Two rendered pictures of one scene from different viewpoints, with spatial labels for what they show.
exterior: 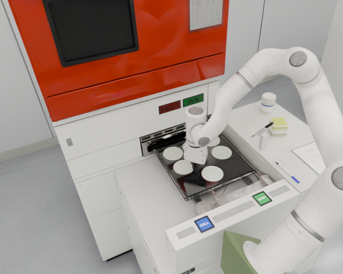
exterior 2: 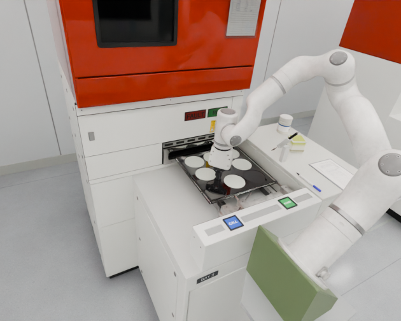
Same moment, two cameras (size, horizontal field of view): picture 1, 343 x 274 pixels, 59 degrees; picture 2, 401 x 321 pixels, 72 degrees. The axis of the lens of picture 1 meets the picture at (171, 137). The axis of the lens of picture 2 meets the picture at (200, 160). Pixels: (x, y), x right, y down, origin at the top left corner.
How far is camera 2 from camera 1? 0.27 m
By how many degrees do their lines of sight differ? 8
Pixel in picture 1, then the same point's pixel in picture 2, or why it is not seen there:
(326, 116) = (364, 113)
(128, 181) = (147, 186)
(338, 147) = (375, 144)
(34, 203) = (34, 217)
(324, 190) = (368, 178)
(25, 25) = not seen: outside the picture
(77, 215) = (80, 231)
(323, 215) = (366, 206)
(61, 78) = (95, 59)
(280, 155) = (299, 167)
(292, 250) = (333, 242)
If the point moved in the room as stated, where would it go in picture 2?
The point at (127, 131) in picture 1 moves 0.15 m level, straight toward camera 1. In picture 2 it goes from (151, 134) to (155, 150)
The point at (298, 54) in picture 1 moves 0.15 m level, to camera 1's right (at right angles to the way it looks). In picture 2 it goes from (338, 53) to (380, 57)
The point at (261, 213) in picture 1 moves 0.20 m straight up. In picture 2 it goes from (288, 216) to (303, 174)
